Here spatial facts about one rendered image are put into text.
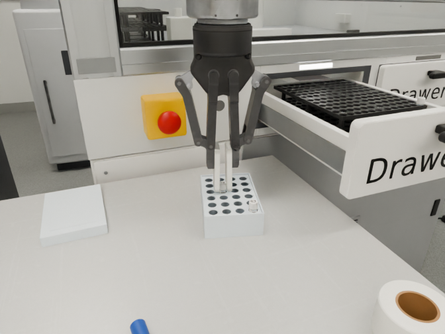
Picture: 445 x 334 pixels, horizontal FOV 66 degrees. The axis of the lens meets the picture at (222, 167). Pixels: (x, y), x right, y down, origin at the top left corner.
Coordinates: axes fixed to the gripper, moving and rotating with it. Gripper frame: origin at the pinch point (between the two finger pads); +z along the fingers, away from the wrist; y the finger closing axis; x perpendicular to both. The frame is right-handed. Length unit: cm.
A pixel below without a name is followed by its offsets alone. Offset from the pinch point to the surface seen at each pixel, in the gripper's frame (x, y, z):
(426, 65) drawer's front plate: 31, 51, -9
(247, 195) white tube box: -1.3, 3.7, 4.5
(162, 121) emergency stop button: 8.8, -9.1, -4.5
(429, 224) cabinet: 38, 71, 43
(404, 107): 6.8, 31.5, -6.3
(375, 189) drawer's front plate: -7.0, 20.7, 1.1
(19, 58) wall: 316, -166, 32
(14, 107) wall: 312, -181, 79
